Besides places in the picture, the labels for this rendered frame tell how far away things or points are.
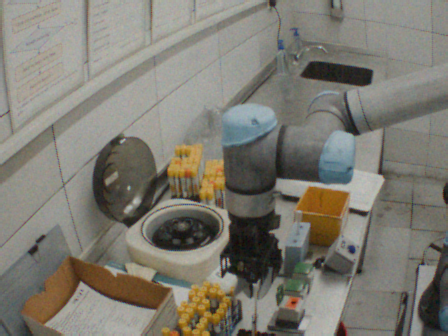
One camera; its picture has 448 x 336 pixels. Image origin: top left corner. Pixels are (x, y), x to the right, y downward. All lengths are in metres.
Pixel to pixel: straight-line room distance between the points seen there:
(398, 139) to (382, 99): 2.66
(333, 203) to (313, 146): 0.72
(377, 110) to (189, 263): 0.56
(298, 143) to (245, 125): 0.07
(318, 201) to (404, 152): 2.13
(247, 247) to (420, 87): 0.39
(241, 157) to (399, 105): 0.27
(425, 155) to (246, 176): 2.84
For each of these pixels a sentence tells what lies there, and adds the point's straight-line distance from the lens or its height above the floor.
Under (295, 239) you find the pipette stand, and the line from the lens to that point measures 1.17.
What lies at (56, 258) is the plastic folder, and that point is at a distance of 1.12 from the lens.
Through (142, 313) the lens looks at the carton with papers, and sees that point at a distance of 1.05.
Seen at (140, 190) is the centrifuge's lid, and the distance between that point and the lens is 1.33.
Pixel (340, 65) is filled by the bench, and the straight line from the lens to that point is 2.90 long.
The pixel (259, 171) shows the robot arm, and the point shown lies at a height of 1.33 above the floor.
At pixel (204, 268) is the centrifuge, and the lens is 1.12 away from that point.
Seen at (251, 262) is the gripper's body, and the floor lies 1.18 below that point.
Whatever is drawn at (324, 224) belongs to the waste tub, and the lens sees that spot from 1.27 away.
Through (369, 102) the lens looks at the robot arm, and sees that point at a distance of 0.77.
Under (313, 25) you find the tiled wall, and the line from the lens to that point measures 3.24.
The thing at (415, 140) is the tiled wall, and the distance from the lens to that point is 3.42.
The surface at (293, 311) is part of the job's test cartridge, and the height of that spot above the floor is 0.94.
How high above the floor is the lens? 1.67
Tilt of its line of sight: 28 degrees down
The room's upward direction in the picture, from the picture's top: 4 degrees counter-clockwise
